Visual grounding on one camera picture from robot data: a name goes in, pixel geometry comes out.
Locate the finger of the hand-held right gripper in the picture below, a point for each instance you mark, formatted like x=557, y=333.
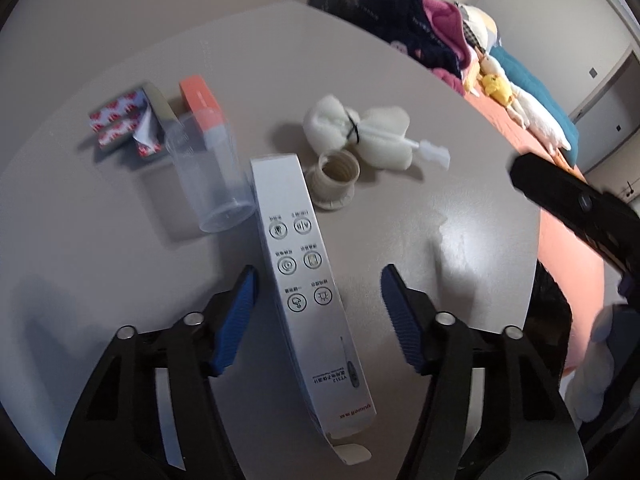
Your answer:
x=565, y=195

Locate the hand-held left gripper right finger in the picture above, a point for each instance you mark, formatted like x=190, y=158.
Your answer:
x=402, y=320

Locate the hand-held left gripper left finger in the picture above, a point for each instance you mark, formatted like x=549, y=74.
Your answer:
x=235, y=325

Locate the long white cardboard box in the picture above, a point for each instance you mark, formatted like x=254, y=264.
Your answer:
x=300, y=285

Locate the clear plastic cup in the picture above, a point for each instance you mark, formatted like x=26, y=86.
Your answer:
x=210, y=175

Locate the beige ribbed bottle cap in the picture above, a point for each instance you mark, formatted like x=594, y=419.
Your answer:
x=337, y=180

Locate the white sponge bottle brush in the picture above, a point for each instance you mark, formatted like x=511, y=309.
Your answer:
x=330, y=120

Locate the small orange box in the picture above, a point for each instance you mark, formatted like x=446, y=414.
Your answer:
x=200, y=100

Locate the pink patterned small box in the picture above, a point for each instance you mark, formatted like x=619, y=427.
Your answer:
x=117, y=115

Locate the bed with orange sheet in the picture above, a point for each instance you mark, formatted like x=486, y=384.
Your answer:
x=565, y=260

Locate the white goose plush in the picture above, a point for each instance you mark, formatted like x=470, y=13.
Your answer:
x=535, y=115

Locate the yellow duck plush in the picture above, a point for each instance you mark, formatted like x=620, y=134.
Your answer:
x=497, y=86

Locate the pink printed fleece blanket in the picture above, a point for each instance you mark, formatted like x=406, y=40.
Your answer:
x=447, y=79

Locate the checkered patchwork pillow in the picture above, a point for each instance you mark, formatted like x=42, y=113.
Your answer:
x=477, y=22

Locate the navy printed garment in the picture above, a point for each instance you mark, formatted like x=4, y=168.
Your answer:
x=405, y=20

